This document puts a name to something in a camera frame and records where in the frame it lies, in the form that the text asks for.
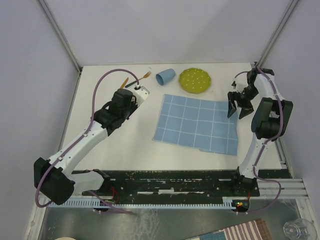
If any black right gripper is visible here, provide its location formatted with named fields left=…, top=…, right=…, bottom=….
left=226, top=84, right=258, bottom=120

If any blue checked cloth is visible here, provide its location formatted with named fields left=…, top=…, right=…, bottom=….
left=153, top=94, right=239, bottom=156

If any green dotted plate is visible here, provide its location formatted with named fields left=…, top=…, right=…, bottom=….
left=178, top=68, right=211, bottom=94

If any blue cup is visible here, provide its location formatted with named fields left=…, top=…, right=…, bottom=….
left=155, top=68, right=176, bottom=86

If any orange knife green handle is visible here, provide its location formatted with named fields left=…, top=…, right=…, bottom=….
left=120, top=77, right=129, bottom=89

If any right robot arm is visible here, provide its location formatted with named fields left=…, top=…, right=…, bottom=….
left=227, top=66, right=293, bottom=196

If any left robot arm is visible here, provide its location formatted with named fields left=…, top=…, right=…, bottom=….
left=33, top=88, right=149, bottom=205

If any striped folded cloth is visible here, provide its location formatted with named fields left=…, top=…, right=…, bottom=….
left=189, top=219, right=272, bottom=240

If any clear glass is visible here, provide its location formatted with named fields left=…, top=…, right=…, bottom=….
left=283, top=218, right=318, bottom=240

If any cream round object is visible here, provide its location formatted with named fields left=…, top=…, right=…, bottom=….
left=55, top=237, right=76, bottom=240

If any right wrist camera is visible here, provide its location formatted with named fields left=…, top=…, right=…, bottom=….
left=231, top=79, right=246, bottom=93

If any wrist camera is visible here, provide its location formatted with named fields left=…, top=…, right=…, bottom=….
left=231, top=79, right=246, bottom=93
left=133, top=85, right=150, bottom=106

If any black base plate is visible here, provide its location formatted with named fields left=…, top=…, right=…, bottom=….
left=97, top=170, right=260, bottom=205

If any orange fork green handle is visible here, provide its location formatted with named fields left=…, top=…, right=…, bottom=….
left=125, top=71, right=152, bottom=88

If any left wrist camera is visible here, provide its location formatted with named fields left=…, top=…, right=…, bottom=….
left=133, top=85, right=150, bottom=106

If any aluminium frame rail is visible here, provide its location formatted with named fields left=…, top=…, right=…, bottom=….
left=254, top=0, right=302, bottom=68

